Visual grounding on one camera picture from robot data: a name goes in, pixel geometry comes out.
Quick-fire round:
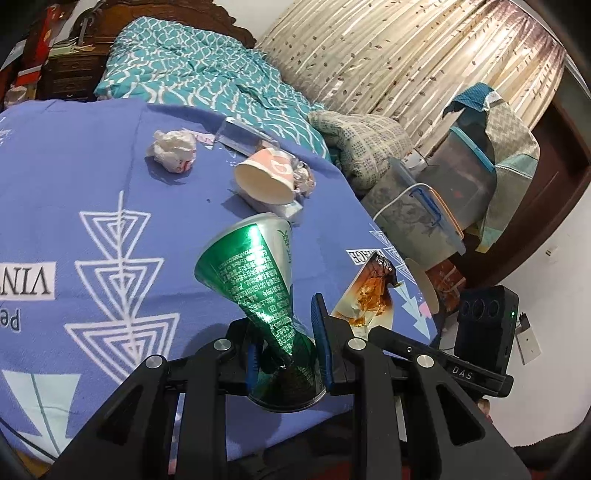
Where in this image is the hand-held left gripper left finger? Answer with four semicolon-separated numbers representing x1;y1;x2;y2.
44;318;266;480

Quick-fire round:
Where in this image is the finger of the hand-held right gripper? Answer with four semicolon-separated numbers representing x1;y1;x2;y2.
369;325;446;367

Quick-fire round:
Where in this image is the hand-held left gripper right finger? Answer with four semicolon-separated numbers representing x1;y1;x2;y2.
310;293;532;480

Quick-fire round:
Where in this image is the crushed green drink can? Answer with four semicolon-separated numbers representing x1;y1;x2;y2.
194;212;328;411

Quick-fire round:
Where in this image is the orange patterned cloth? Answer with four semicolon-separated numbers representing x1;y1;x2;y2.
425;261;465;301

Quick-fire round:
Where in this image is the brown and white snack wrapper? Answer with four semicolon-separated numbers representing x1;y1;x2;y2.
330;251;400;329

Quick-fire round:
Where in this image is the pink and yellow cardboard box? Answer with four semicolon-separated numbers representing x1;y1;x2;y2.
242;194;304;225

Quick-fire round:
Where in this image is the tall translucent storage bin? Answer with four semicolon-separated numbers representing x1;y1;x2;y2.
418;127;499;232

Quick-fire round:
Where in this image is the crumpled silver foil wrapper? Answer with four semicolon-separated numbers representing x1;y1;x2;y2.
288;159;317;197

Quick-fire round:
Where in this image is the pink and white paper cup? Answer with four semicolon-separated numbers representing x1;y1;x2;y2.
234;148;298;207

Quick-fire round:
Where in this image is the patchwork cloth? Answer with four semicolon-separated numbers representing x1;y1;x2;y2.
443;83;541;252

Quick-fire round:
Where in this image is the grey checked blanket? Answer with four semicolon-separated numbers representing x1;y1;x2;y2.
307;110;414;190

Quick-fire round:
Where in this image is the clear plastic package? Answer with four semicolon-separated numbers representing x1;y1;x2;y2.
215;116;282;158

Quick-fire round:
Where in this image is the crumpled white tissue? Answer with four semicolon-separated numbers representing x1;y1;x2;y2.
147;130;198;174

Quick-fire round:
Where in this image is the beige leaf-print curtain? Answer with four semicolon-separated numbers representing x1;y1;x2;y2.
256;0;566;158

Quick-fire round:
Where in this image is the teal patterned quilt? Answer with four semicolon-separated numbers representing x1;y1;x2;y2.
95;17;331;162

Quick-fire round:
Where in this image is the dark wooden nightstand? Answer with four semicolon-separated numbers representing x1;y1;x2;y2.
39;46;112;102

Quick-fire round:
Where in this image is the carved wooden headboard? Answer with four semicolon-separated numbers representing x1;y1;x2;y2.
74;0;257;49

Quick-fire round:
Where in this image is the red cardboard box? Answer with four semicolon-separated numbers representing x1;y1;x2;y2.
9;0;61;93

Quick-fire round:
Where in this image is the white wall socket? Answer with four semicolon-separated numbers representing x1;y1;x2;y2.
515;314;542;365

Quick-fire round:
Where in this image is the storage bin with blue handle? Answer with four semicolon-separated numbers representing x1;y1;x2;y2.
360;157;467;273

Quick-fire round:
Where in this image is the white cable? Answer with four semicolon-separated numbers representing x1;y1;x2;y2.
372;182;435;222

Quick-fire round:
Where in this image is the dark wooden door frame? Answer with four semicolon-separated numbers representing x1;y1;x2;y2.
462;83;591;287

